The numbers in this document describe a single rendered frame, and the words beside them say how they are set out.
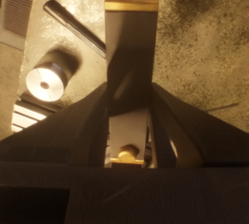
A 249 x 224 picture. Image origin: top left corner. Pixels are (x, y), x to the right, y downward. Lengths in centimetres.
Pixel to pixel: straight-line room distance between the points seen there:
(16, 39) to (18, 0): 17
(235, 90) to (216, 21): 11
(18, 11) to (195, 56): 87
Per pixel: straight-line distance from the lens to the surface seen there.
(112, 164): 36
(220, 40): 31
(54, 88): 30
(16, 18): 108
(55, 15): 29
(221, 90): 35
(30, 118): 38
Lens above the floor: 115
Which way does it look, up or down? 53 degrees down
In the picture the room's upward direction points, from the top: 171 degrees counter-clockwise
